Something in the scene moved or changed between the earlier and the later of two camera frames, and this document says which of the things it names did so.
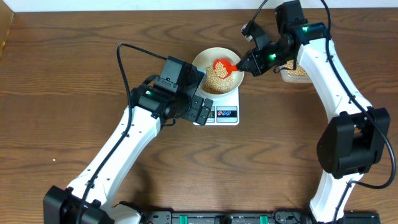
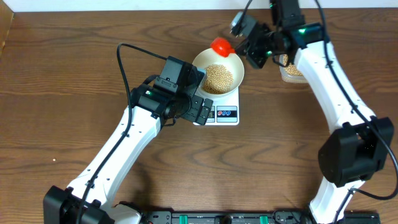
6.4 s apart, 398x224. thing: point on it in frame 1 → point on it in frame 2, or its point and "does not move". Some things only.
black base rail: x=263 y=216 does not move
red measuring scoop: x=230 y=67 → x=222 y=46
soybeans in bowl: x=212 y=84 does not move
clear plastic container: x=299 y=75 does not move
